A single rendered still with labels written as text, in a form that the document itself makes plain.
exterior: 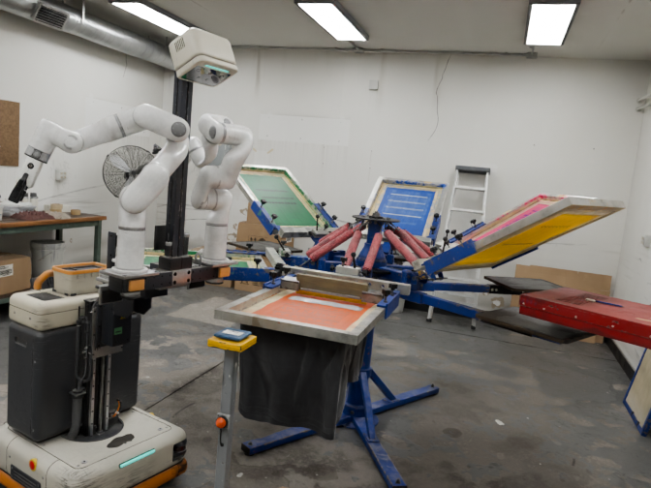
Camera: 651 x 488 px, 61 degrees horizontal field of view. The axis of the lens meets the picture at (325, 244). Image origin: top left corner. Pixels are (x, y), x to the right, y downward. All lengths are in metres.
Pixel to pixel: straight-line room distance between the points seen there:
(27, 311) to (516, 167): 5.29
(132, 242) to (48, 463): 1.06
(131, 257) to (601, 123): 5.52
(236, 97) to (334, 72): 1.34
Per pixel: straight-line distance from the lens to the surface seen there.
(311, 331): 2.09
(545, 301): 2.60
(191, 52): 2.14
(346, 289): 2.65
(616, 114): 6.77
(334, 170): 6.94
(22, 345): 2.76
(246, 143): 2.31
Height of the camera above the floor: 1.57
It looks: 8 degrees down
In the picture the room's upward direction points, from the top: 5 degrees clockwise
